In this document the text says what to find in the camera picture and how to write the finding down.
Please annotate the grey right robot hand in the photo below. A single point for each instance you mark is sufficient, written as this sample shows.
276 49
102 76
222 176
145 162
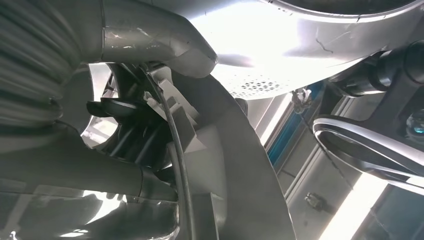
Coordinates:
149 33

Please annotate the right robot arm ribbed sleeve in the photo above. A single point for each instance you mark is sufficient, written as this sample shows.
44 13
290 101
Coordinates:
33 59

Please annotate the small ceiling fixture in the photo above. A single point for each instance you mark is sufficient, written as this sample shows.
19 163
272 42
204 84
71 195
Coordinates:
314 201

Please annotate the robot head chrome rim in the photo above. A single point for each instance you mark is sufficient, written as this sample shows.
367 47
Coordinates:
357 149

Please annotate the ceiling light panel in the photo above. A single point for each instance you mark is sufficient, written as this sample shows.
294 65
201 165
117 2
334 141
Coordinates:
354 208

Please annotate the blue overhead rail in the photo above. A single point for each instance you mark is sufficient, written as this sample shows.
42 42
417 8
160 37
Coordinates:
288 132

